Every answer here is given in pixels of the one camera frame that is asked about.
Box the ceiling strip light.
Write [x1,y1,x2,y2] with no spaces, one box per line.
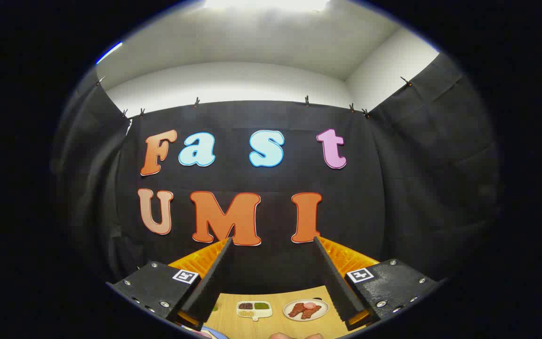
[96,41,124,65]

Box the white divided dish with beans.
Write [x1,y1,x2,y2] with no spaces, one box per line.
[237,301,273,322]

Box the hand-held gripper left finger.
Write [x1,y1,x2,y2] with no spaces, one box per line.
[105,237,234,330]

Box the white oval meat plate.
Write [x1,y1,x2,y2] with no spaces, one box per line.
[283,299,329,322]

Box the row of backdrop clips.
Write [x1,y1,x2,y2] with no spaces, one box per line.
[95,75,413,118]

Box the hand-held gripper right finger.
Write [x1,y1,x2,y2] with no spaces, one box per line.
[312,236,446,330]

